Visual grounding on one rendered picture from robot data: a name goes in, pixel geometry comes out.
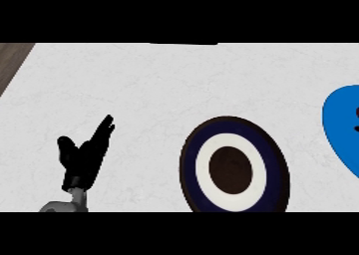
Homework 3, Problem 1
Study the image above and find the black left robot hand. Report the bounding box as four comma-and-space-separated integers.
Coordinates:
56, 114, 116, 192

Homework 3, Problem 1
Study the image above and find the blue plate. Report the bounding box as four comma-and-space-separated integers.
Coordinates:
320, 85, 359, 186

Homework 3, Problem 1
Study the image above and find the navy white ringed plate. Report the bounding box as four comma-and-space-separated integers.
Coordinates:
178, 116, 291, 213

